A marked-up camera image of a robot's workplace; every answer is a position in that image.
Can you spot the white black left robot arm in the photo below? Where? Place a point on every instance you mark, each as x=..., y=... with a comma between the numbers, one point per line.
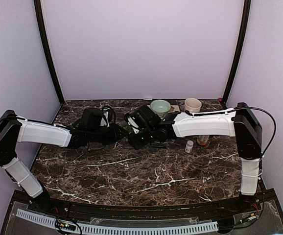
x=95, y=125

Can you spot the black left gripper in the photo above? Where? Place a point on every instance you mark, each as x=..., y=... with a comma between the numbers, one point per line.
x=115, y=134

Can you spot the green pill organizer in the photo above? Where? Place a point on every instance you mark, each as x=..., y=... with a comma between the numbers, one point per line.
x=126, y=128

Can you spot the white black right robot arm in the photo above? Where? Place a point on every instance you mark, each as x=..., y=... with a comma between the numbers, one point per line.
x=238, y=122

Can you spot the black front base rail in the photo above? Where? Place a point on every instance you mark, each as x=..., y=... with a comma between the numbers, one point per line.
x=226, y=213

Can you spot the white slotted cable duct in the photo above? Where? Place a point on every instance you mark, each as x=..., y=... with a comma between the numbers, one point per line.
x=100, y=226

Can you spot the small white pill bottle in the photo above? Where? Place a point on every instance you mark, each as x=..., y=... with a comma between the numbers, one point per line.
x=189, y=146

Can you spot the right circuit board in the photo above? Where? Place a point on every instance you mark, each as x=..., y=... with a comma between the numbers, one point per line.
x=249, y=218

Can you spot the black left corner post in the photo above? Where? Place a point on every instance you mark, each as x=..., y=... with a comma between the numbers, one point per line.
x=47, y=52

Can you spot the black right corner post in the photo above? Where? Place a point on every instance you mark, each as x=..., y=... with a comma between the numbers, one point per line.
x=238, y=51

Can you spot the cream floral ceramic mug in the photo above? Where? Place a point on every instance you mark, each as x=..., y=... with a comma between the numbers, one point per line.
x=192, y=105

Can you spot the plain teal ceramic bowl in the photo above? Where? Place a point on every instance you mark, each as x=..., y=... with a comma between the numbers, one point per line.
x=159, y=102

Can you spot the floral square ceramic plate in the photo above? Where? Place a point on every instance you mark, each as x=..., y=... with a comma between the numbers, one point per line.
x=173, y=109

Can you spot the left circuit board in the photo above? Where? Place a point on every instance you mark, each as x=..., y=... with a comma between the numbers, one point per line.
x=65, y=225

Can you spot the black corner post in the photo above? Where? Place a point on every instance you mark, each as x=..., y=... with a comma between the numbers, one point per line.
x=238, y=51
x=47, y=52

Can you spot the circuit board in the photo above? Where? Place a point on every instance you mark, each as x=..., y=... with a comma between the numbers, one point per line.
x=249, y=218
x=65, y=225

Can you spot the orange grey-capped pill bottle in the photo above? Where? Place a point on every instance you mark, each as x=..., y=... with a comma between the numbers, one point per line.
x=202, y=140

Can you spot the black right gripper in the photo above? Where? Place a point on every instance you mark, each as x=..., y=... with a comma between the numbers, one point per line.
x=136, y=144

